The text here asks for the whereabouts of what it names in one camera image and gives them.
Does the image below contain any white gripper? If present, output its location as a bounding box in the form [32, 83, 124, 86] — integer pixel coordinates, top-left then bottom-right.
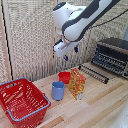
[53, 38, 80, 62]

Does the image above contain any red plastic bowl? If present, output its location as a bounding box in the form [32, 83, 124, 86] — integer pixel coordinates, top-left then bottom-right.
[57, 71, 72, 85]

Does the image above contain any black oven tray rack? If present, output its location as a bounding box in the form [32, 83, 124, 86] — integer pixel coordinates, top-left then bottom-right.
[77, 63, 111, 85]

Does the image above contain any black toaster oven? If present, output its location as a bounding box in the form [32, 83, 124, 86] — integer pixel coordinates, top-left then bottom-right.
[91, 37, 128, 80]

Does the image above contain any orange yellow snack box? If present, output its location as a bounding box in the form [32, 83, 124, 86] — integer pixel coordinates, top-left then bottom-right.
[68, 67, 87, 101]

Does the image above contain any blue plastic cup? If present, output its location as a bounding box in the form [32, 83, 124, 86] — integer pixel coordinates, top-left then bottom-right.
[51, 80, 67, 102]

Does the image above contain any woven folding screen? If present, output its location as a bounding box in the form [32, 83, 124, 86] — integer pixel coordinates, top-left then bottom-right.
[0, 0, 128, 84]

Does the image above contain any red plastic shopping basket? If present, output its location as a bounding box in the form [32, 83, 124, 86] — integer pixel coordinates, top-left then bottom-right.
[0, 77, 52, 128]

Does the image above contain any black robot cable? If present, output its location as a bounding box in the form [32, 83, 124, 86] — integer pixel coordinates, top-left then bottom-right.
[89, 7, 128, 30]

